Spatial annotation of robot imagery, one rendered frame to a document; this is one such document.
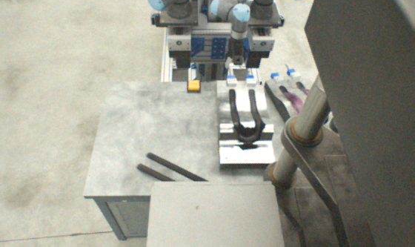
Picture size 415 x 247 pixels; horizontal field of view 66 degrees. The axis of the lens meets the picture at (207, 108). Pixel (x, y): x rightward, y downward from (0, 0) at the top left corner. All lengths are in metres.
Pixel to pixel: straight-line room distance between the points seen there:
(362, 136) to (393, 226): 0.11
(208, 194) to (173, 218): 0.10
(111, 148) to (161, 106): 0.36
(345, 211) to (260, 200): 0.18
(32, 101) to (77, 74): 0.45
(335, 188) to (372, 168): 0.35
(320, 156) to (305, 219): 0.26
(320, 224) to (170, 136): 0.91
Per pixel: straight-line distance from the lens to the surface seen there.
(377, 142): 0.42
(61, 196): 2.54
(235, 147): 1.56
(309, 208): 1.02
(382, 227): 0.43
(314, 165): 0.79
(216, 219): 0.76
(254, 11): 1.98
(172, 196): 0.78
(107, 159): 1.63
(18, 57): 3.59
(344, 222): 0.75
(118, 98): 1.84
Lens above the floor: 2.19
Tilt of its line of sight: 52 degrees down
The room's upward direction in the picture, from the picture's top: 4 degrees clockwise
